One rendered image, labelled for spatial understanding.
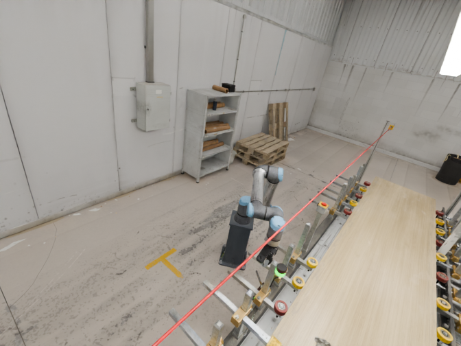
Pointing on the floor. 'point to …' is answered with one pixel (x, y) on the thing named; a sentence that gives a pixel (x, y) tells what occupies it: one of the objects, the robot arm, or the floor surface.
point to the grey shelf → (220, 160)
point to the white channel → (451, 240)
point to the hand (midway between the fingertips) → (263, 266)
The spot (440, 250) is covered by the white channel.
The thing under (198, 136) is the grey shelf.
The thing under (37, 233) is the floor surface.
